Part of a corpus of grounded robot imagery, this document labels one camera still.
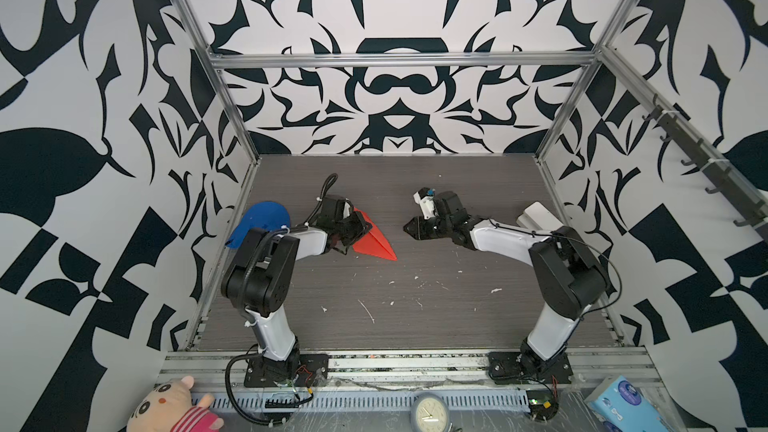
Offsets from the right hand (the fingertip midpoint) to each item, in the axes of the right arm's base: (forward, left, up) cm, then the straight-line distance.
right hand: (408, 224), depth 91 cm
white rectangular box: (+4, -42, -4) cm, 42 cm away
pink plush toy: (-44, +53, 0) cm, 69 cm away
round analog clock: (-45, -2, -4) cm, 46 cm away
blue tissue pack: (-45, -44, -4) cm, 63 cm away
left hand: (+4, +10, -2) cm, 11 cm away
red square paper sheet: (-3, +11, -5) cm, 12 cm away
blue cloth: (+9, +47, -6) cm, 49 cm away
